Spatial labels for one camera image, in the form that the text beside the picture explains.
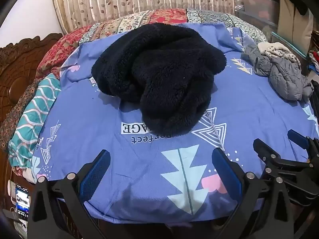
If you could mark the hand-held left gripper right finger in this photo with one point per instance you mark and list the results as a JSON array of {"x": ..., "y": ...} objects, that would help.
[{"x": 227, "y": 173}]

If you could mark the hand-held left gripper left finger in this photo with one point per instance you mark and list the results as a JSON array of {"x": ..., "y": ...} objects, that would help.
[{"x": 96, "y": 171}]

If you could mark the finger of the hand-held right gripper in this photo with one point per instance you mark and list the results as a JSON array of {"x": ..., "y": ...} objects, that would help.
[
  {"x": 265, "y": 150},
  {"x": 297, "y": 137}
]

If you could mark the black fleece garment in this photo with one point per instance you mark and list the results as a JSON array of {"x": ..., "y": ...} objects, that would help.
[{"x": 159, "y": 74}]

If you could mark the hanging beige and black clothes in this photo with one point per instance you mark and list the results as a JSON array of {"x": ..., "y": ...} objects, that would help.
[{"x": 291, "y": 12}]

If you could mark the blue printed bedsheet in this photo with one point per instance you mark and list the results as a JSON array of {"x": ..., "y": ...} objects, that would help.
[{"x": 249, "y": 104}]

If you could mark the grey puffer jacket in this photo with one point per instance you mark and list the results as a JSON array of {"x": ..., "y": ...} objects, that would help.
[{"x": 284, "y": 77}]

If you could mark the smartphone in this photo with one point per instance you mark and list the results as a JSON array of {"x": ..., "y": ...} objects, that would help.
[{"x": 22, "y": 201}]

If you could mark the teal wavy pattern pillow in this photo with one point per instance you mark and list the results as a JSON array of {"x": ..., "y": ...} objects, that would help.
[{"x": 32, "y": 119}]

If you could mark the white fleece cloth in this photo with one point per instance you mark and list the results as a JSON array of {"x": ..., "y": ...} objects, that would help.
[{"x": 275, "y": 49}]

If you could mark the brown floral cloth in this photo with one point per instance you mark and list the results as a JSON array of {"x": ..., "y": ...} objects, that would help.
[{"x": 15, "y": 114}]

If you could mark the red floral patchwork quilt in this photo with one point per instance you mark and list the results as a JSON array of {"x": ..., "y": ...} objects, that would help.
[{"x": 72, "y": 44}]

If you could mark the carved wooden headboard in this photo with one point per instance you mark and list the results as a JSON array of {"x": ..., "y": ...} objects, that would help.
[{"x": 17, "y": 64}]

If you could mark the clear storage box teal lid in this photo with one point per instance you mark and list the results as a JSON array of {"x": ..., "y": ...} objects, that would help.
[{"x": 259, "y": 5}]

